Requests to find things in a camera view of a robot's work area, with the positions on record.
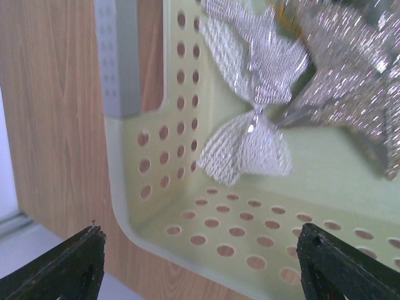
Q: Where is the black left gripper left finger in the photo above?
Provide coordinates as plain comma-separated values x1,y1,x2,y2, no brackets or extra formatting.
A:
1,226,106,299

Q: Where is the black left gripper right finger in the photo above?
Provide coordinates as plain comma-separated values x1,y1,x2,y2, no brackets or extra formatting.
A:
297,223,399,299

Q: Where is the light green perforated plastic basket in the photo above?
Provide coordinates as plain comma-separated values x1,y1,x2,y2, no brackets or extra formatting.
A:
104,1,399,299

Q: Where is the silver glitter star ornament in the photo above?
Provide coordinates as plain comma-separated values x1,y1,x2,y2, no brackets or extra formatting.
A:
278,1,399,180

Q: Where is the silver mesh ribbon bow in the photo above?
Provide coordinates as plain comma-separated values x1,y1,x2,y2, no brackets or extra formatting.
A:
197,1,309,186

